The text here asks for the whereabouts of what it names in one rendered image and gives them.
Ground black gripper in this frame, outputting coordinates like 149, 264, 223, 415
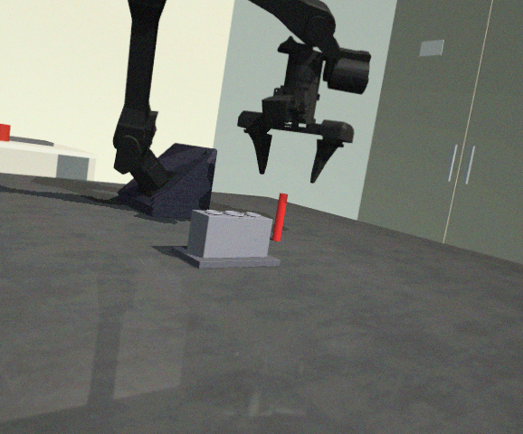
237, 80, 355, 184

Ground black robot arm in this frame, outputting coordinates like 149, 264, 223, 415
112, 0, 371, 196

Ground red peg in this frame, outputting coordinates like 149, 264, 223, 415
272, 193, 288, 241

